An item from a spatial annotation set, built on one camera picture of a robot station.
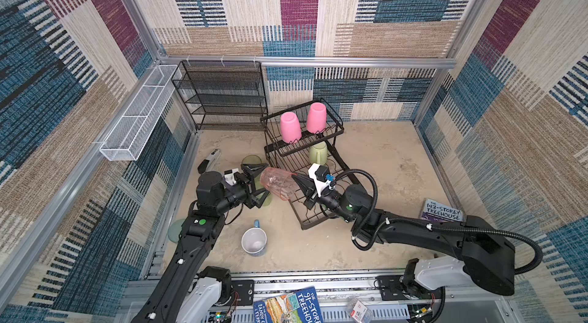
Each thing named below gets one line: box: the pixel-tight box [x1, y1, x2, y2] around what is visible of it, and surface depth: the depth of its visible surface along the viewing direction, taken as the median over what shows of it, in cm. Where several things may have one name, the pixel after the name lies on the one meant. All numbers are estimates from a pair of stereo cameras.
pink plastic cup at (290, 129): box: [280, 111, 303, 144], surface depth 84 cm
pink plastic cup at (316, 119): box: [306, 101, 327, 134], surface depth 88 cm
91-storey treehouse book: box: [253, 286, 324, 323], surface depth 70 cm
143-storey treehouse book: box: [419, 197, 464, 223], surface depth 90 cm
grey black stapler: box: [197, 149, 220, 174], surface depth 104 cm
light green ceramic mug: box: [308, 140, 329, 166], surface depth 98 cm
